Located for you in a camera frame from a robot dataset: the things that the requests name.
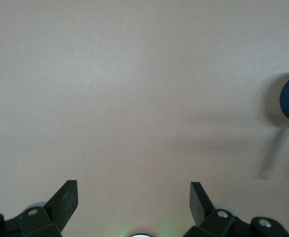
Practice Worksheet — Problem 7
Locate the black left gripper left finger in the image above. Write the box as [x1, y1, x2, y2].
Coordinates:
[0, 180, 78, 237]

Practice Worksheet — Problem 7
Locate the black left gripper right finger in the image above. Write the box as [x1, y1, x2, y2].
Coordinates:
[183, 182, 289, 237]

